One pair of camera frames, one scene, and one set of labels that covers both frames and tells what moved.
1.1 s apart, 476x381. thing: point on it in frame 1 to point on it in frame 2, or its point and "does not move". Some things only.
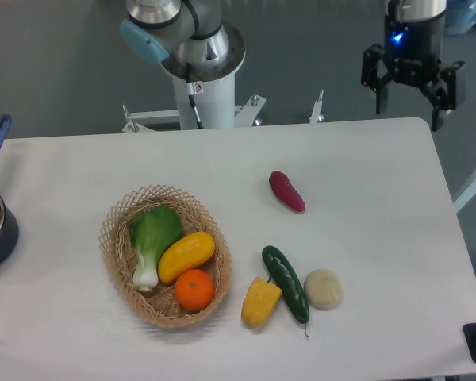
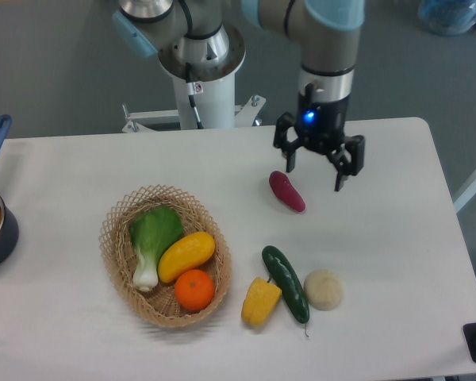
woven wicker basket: x=166 y=256 does not move
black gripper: x=412 y=54 to x=320 y=125
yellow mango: x=189 y=252 does not move
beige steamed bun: x=324 y=290 does not move
